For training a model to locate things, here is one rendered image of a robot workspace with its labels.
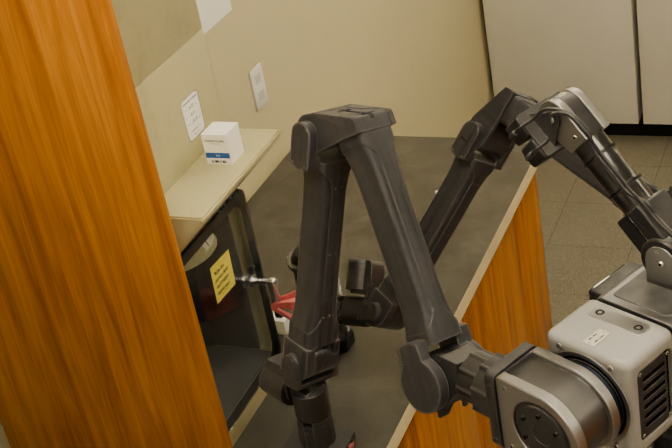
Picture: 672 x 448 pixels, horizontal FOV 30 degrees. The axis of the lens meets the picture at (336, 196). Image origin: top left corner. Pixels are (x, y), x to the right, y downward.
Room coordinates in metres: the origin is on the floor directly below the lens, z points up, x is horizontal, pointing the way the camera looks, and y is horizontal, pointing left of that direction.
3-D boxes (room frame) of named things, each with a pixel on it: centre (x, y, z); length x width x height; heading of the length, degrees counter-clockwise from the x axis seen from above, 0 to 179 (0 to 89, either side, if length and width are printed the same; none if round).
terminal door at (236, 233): (2.00, 0.24, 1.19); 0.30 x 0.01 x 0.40; 153
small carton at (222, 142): (2.02, 0.18, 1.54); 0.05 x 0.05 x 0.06; 63
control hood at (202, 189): (1.98, 0.20, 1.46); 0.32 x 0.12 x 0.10; 153
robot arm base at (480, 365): (1.31, -0.16, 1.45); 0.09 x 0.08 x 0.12; 126
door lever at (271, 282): (2.08, 0.17, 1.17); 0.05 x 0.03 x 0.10; 63
